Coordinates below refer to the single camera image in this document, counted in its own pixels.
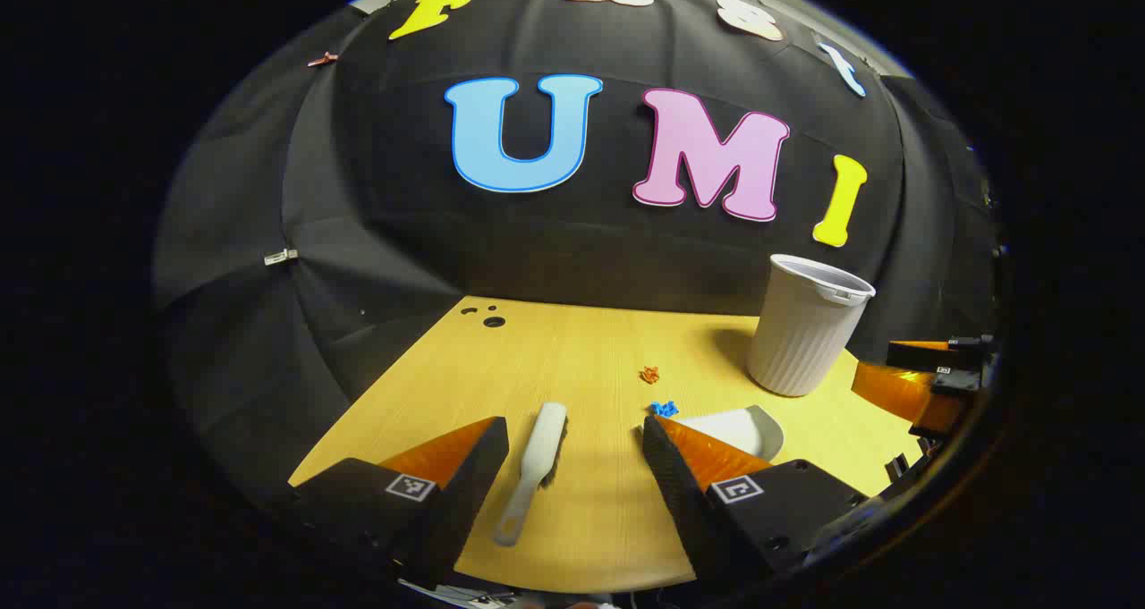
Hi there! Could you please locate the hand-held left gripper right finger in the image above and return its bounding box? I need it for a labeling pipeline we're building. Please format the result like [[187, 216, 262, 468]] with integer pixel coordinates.
[[641, 415, 869, 592]]

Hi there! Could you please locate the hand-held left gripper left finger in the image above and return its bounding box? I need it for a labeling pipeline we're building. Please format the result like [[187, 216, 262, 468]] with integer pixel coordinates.
[[288, 416, 510, 590]]

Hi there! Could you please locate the white dustpan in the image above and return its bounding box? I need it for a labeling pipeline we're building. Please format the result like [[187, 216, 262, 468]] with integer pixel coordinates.
[[671, 405, 785, 463]]

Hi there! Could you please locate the small white broom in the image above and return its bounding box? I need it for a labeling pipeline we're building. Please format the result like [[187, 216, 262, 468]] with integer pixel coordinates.
[[493, 402, 569, 547]]

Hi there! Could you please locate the white ribbed garbage bin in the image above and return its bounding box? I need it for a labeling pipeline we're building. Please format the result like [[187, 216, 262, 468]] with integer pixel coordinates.
[[747, 253, 877, 398]]

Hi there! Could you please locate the black backdrop cloth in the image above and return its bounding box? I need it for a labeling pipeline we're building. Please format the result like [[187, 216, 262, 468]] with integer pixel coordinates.
[[152, 0, 1003, 503]]

